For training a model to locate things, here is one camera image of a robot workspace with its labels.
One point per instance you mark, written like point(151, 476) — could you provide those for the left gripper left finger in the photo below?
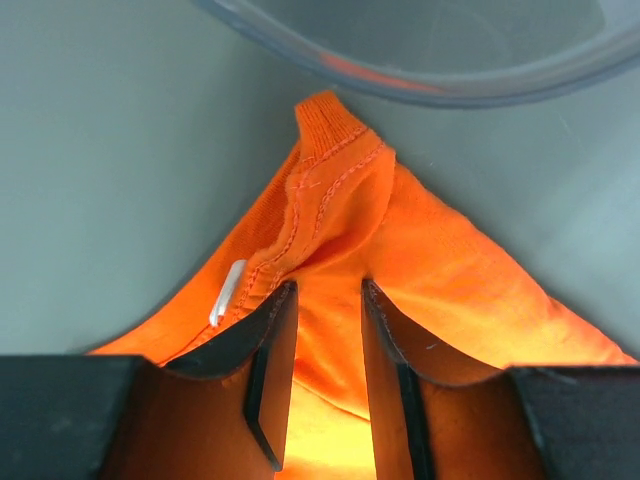
point(218, 412)

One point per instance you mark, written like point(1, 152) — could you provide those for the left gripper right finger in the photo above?
point(437, 413)

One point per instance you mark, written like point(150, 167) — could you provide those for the grey plastic bin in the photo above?
point(447, 54)

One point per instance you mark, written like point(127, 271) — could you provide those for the orange t shirt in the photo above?
point(342, 209)

